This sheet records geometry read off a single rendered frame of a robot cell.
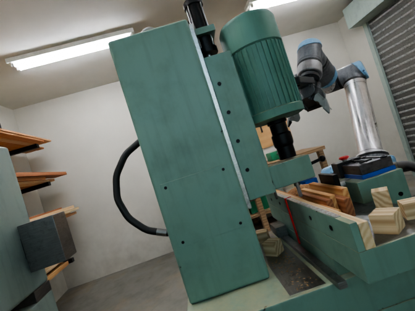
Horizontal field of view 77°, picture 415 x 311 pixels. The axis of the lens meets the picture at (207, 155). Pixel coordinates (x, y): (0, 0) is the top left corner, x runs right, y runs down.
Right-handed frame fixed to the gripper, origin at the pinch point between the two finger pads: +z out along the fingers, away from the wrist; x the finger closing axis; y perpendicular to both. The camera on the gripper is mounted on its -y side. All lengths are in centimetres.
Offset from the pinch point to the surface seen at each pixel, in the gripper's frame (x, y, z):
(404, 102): 35, 307, -206
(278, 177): 3.0, -9.3, 23.6
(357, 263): -19, -14, 46
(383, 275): -22, -11, 48
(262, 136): 201, 211, -157
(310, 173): -2.9, -2.5, 20.9
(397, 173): -20.8, 10.8, 19.3
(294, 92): -6.3, -16.4, 1.9
